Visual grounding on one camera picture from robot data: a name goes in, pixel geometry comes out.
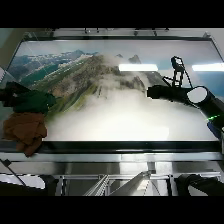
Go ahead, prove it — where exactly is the black cable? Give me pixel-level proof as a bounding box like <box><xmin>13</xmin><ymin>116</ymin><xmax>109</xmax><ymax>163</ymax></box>
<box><xmin>0</xmin><ymin>158</ymin><xmax>26</xmax><ymax>186</ymax></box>

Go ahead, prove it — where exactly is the brown garment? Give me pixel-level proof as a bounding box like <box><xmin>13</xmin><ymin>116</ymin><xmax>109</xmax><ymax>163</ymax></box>
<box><xmin>1</xmin><ymin>111</ymin><xmax>49</xmax><ymax>158</ymax></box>

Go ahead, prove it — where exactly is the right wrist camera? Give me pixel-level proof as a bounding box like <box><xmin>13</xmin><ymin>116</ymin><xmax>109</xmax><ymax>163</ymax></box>
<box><xmin>162</xmin><ymin>55</ymin><xmax>194</xmax><ymax>89</ymax></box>

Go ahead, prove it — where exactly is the silver frame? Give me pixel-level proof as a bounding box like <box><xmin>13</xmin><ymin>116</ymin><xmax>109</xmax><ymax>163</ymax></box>
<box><xmin>0</xmin><ymin>27</ymin><xmax>224</xmax><ymax>197</ymax></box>

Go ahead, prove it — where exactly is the blue garment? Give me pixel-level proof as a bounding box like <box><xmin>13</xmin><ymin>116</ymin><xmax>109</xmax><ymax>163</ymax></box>
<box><xmin>206</xmin><ymin>120</ymin><xmax>224</xmax><ymax>140</ymax></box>

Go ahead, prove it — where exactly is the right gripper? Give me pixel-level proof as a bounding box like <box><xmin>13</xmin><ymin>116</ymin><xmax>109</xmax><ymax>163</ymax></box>
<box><xmin>146</xmin><ymin>84</ymin><xmax>175</xmax><ymax>101</ymax></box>

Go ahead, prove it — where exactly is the dark green polo shirt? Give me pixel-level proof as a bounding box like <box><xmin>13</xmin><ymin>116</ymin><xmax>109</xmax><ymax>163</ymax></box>
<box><xmin>0</xmin><ymin>81</ymin><xmax>58</xmax><ymax>116</ymax></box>

